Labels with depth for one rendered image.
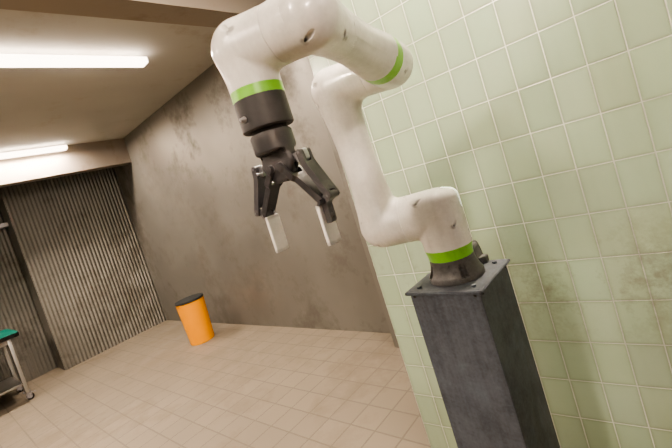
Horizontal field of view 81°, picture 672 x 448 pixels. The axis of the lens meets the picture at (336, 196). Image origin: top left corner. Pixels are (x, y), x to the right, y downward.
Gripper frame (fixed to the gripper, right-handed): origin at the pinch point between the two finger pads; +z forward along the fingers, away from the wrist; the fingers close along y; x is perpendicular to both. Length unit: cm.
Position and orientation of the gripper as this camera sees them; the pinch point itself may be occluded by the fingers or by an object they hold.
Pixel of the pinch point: (305, 241)
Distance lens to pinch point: 70.4
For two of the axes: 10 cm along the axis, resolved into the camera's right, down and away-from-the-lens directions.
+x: -6.2, 2.4, -7.4
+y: -7.3, 1.8, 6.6
